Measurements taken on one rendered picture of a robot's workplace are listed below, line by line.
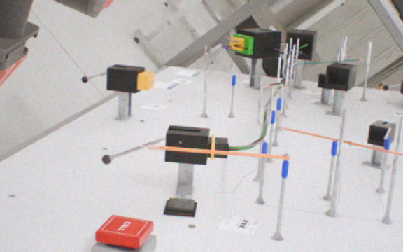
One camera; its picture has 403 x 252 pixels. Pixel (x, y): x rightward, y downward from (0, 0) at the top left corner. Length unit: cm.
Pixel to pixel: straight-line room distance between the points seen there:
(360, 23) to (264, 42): 660
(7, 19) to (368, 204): 54
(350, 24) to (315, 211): 729
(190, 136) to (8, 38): 28
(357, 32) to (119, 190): 736
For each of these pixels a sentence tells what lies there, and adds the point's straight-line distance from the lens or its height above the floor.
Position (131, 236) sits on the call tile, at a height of 112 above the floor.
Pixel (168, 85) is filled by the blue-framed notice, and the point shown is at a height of 93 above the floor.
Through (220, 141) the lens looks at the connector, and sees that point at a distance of 85.
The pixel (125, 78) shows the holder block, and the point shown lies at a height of 99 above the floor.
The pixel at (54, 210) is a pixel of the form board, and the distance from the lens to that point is 82.
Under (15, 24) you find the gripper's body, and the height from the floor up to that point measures 115.
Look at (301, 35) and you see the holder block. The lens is 158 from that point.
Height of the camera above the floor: 146
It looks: 19 degrees down
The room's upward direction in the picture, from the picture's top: 56 degrees clockwise
